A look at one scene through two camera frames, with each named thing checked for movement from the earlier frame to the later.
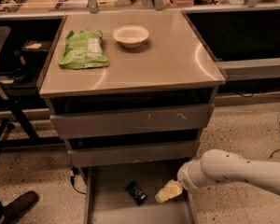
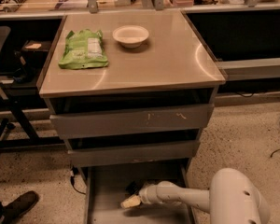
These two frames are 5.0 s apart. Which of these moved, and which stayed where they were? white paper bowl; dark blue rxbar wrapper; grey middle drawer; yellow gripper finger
Moved: yellow gripper finger
Stayed: grey middle drawer; white paper bowl; dark blue rxbar wrapper
